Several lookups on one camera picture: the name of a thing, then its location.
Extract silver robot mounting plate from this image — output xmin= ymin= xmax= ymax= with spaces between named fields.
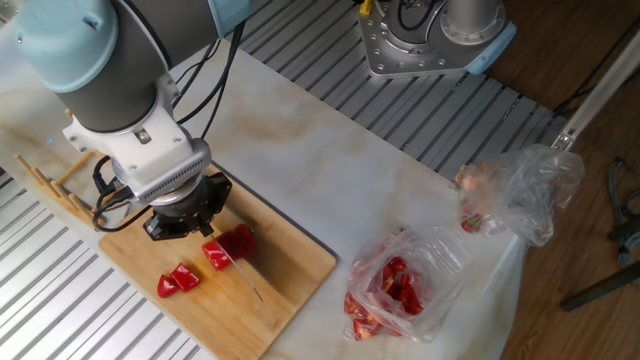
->
xmin=358 ymin=0 xmax=481 ymax=79

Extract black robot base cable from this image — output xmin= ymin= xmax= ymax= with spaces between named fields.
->
xmin=397 ymin=0 xmax=446 ymax=32

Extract aluminium frame bar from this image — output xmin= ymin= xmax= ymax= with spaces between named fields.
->
xmin=552 ymin=29 xmax=640 ymax=151

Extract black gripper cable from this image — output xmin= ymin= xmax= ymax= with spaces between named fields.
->
xmin=91 ymin=19 xmax=247 ymax=234

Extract steel cleaver knife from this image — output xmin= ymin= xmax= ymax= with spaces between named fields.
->
xmin=208 ymin=232 xmax=265 ymax=304

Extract black furniture leg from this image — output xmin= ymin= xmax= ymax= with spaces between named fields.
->
xmin=559 ymin=262 xmax=640 ymax=314

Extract cut red pepper tip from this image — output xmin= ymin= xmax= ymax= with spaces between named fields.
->
xmin=156 ymin=273 xmax=180 ymax=300

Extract pale pepper scraps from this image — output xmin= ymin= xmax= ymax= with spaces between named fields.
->
xmin=453 ymin=162 xmax=496 ymax=235

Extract marble pattern table mat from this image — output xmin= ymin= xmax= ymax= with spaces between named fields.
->
xmin=0 ymin=0 xmax=529 ymax=360

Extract chopped red pepper pieces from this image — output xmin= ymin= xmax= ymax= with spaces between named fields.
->
xmin=343 ymin=254 xmax=426 ymax=342

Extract thin black floor wire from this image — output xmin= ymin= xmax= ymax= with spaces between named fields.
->
xmin=552 ymin=19 xmax=640 ymax=119

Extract bamboo cutting board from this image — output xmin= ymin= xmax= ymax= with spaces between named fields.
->
xmin=97 ymin=162 xmax=339 ymax=360

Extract wooden peg rack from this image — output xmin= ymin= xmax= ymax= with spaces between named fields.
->
xmin=13 ymin=107 xmax=107 ymax=232

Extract grey cable bundle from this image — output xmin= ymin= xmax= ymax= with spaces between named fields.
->
xmin=607 ymin=158 xmax=640 ymax=271

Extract clear plastic bag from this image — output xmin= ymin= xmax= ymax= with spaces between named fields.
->
xmin=342 ymin=224 xmax=471 ymax=344
xmin=452 ymin=143 xmax=586 ymax=247

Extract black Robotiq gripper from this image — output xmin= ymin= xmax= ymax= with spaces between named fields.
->
xmin=142 ymin=171 xmax=234 ymax=243

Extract red bell pepper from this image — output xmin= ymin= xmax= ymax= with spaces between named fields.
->
xmin=218 ymin=222 xmax=259 ymax=262

